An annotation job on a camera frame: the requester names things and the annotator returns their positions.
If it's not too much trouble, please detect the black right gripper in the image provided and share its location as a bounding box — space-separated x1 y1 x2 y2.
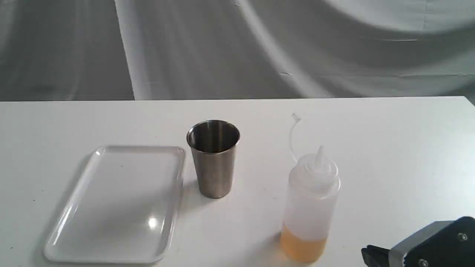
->
361 216 475 267

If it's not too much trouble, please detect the stainless steel cup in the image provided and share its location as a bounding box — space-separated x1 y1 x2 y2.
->
186 119 241 199

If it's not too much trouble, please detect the translucent plastic squeeze bottle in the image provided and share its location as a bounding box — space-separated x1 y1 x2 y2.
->
280 113 341 263

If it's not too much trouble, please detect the white backdrop cloth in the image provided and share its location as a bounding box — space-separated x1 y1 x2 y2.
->
0 0 474 102

